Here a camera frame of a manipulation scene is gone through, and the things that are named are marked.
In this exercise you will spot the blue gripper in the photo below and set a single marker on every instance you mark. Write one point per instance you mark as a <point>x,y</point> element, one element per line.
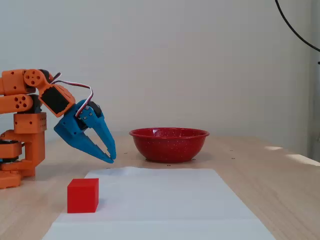
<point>70,125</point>

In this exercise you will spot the red cube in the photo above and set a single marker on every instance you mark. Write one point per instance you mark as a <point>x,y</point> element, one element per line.
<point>82,196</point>

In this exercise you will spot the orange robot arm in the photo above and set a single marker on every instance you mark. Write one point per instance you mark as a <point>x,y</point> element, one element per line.
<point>30,122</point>

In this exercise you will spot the red speckled bowl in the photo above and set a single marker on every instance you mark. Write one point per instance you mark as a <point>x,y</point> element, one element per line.
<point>170,147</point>

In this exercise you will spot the white paper sheet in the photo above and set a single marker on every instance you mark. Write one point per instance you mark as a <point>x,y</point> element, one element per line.
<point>160,205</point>

